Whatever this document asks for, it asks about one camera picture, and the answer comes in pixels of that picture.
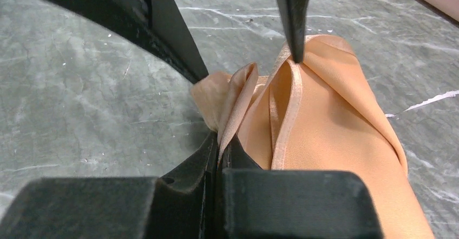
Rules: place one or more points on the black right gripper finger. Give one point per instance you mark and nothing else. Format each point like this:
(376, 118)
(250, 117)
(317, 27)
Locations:
(156, 26)
(236, 163)
(293, 17)
(186, 194)

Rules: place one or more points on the peach satin napkin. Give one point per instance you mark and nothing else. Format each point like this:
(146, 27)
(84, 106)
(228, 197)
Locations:
(318, 114)

